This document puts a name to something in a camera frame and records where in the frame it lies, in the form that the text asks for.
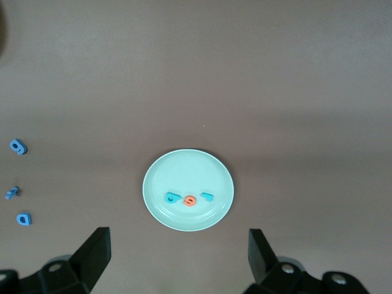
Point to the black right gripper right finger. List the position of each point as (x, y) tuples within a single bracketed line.
[(269, 275)]

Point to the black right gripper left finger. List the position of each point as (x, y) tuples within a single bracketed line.
[(79, 269)]

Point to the teal foam letter r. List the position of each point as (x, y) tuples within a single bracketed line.
[(207, 196)]

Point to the orange foam letter e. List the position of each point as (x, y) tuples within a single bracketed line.
[(190, 201)]

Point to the teal foam letter b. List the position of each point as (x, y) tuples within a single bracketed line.
[(171, 197)]

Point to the blue foam letter D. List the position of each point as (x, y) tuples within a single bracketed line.
[(24, 218)]

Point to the blue foam letter t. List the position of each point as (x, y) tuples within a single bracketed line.
[(13, 192)]

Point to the light green plate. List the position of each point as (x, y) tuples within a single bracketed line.
[(188, 174)]

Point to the blue foam letter g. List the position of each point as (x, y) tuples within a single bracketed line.
[(18, 147)]

